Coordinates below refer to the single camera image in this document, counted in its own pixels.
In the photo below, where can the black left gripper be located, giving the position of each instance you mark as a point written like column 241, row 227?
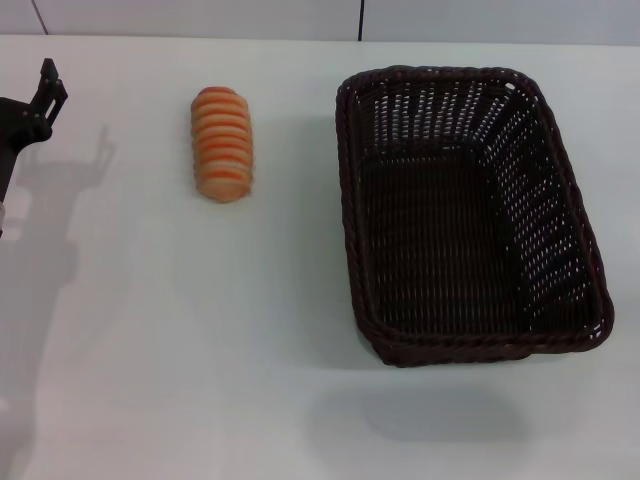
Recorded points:
column 15, row 125

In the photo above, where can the black woven wicker basket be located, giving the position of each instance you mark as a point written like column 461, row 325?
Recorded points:
column 440, row 240

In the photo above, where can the sliced orange striped bread loaf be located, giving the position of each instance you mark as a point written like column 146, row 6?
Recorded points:
column 221, row 145

